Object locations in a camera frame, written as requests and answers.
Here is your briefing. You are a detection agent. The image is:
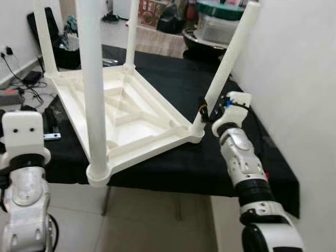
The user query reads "white plastic children table top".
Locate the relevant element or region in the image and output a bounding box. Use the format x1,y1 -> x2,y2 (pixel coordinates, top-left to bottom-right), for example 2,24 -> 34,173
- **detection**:
45,64 -> 205,187

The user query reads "grey box with red label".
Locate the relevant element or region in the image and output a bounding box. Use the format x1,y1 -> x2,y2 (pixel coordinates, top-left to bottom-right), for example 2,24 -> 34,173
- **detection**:
0,89 -> 25,106

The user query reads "black power brick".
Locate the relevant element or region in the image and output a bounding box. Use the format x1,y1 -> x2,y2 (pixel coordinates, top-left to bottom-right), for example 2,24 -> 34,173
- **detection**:
24,71 -> 44,85

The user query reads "black round bowl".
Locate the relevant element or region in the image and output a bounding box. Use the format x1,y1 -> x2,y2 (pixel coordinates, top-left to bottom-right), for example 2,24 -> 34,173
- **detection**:
183,29 -> 232,58

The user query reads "beige cloth covered bench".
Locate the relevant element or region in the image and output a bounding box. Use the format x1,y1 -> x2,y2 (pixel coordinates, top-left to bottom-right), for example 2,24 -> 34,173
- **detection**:
126,24 -> 187,58

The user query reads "clear plastic storage box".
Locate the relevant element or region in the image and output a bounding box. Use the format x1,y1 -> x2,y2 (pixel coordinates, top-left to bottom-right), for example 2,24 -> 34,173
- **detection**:
199,13 -> 247,46

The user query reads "black bag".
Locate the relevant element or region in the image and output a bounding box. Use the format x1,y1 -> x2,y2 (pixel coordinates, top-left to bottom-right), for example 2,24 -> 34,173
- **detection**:
157,5 -> 185,35

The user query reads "black open suitcase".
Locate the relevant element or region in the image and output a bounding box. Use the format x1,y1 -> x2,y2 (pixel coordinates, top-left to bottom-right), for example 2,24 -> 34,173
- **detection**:
27,6 -> 80,69

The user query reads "teal cloth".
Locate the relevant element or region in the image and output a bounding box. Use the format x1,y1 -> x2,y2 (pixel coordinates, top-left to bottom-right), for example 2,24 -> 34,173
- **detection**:
66,15 -> 79,32

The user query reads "green item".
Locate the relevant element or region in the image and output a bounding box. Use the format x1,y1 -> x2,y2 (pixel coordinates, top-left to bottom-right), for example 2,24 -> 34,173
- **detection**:
197,0 -> 247,19

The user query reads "storage box with orange lid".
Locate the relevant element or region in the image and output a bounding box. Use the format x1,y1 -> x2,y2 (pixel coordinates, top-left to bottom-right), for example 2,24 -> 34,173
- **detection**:
138,0 -> 164,29

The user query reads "black mop head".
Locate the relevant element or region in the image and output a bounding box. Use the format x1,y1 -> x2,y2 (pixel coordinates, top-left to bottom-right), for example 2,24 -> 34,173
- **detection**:
102,13 -> 121,23

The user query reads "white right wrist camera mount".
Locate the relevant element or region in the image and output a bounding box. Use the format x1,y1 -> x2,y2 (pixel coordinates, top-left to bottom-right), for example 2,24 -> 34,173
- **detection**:
212,92 -> 251,137

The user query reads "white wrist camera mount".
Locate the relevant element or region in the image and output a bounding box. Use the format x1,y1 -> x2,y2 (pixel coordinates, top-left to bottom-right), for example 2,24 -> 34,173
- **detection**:
0,111 -> 52,169
212,92 -> 251,137

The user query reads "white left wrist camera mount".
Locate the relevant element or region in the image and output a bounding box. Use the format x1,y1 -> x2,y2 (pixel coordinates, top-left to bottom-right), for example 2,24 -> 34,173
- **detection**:
0,111 -> 52,169

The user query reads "grey metal table frame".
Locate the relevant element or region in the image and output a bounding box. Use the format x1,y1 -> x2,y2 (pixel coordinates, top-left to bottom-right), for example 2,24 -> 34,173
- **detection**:
102,186 -> 182,221

